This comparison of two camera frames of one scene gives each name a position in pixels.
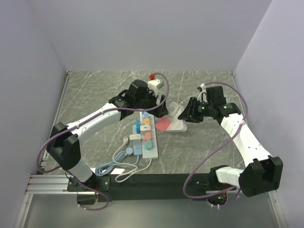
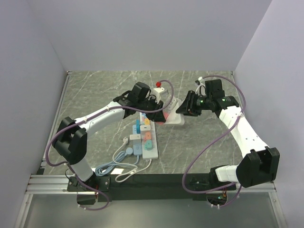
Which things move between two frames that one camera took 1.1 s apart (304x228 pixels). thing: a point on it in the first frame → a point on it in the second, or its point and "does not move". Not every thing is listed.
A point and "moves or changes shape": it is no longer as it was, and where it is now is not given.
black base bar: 143,187 does not move
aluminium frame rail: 48,184 does not move
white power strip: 149,148 does not move
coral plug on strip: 148,136 does not move
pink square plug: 162,123 moves or changes shape
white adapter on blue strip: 134,137 does not move
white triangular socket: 176,125 → 173,118
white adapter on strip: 145,127 does not move
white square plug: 173,108 moves or changes shape
